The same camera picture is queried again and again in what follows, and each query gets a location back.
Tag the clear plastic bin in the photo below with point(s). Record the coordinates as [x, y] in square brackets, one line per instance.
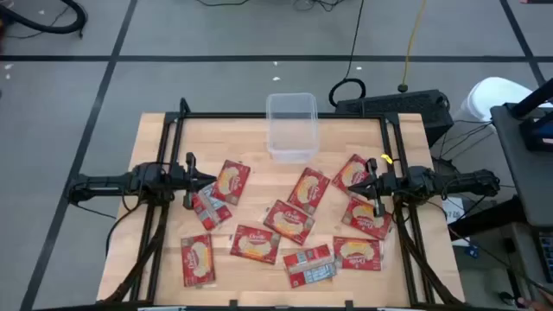
[291, 129]

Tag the black computer tower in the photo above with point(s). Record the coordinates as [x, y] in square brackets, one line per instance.
[389, 108]

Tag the person's hand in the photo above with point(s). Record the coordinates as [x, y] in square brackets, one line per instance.
[540, 304]

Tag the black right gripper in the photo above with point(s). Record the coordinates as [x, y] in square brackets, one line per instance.
[389, 183]

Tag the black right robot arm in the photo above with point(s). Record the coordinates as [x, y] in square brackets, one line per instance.
[466, 183]

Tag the dark blue box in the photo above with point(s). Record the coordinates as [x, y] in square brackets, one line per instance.
[538, 136]

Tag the yellow tag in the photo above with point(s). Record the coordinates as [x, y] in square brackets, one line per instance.
[386, 158]

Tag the white paper sheet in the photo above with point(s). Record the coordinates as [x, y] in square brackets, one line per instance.
[453, 213]

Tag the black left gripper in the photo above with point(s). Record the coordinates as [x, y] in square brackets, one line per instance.
[178, 179]

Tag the white waste bin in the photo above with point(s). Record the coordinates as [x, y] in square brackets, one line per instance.
[488, 95]

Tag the black aluminium table frame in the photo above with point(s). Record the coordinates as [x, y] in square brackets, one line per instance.
[216, 115]

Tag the grey keyboard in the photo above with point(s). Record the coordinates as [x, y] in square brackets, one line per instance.
[546, 255]

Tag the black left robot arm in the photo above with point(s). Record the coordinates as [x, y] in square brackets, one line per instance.
[108, 183]

